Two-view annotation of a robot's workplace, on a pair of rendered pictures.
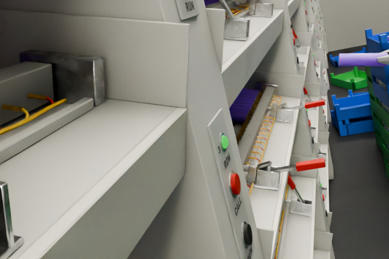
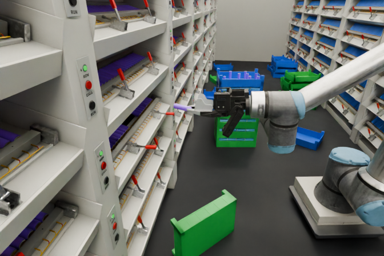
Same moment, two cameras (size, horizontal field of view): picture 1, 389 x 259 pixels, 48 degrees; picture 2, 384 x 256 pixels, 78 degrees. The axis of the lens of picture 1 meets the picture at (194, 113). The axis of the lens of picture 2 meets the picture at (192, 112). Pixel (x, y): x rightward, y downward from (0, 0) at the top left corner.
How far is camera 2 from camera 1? 30 cm
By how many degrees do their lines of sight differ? 15
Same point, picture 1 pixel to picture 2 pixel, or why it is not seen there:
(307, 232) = (158, 163)
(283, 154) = (147, 136)
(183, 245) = (80, 184)
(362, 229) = (194, 158)
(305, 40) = (190, 66)
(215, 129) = (97, 150)
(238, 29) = (129, 95)
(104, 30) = (60, 123)
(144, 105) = (70, 146)
